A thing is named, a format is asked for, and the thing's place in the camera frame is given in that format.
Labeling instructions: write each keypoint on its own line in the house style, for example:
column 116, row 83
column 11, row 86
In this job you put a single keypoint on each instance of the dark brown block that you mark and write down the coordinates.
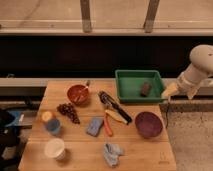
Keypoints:
column 145, row 89

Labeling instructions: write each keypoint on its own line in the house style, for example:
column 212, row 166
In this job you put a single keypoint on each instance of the green plastic tray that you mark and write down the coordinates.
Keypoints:
column 129, row 84

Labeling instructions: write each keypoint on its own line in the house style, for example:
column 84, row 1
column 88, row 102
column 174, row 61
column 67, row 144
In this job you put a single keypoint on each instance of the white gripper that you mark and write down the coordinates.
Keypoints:
column 185, row 86

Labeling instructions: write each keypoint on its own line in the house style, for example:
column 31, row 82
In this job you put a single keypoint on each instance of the wooden table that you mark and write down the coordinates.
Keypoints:
column 85, row 153

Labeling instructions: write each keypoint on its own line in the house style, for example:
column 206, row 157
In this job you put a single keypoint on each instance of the black dish brush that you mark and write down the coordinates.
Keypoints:
column 108, row 101

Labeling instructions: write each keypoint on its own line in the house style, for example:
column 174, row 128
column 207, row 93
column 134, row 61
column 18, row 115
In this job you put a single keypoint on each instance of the orange carrot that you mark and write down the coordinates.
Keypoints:
column 107, row 127

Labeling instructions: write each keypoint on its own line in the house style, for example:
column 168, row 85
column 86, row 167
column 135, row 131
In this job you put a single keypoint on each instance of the orange bowl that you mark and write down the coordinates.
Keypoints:
column 72, row 94

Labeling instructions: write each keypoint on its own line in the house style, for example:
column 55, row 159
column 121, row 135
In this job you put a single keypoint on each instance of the bunch of dark grapes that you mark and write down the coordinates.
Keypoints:
column 67, row 109

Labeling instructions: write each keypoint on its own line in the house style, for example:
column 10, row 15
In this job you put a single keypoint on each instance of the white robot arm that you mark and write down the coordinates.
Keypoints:
column 189, row 80

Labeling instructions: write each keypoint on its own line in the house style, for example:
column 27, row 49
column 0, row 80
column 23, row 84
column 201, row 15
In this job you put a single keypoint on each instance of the dark equipment at left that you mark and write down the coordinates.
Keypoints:
column 9, row 137

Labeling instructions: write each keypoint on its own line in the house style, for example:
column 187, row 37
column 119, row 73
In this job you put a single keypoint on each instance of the blue grey cloth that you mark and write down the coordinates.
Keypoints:
column 111, row 153

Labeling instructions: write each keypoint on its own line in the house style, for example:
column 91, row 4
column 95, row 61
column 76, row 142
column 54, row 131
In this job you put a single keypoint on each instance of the white paper cup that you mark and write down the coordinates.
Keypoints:
column 55, row 149

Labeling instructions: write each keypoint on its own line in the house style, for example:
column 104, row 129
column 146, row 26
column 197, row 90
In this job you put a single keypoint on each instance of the purple bowl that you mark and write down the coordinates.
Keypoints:
column 148, row 124

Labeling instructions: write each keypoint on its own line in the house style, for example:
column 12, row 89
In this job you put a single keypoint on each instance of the blue sponge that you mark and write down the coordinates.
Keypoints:
column 94, row 126

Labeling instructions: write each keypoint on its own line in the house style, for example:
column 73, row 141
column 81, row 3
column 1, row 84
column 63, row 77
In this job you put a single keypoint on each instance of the orange yellow ball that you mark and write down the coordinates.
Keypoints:
column 47, row 116

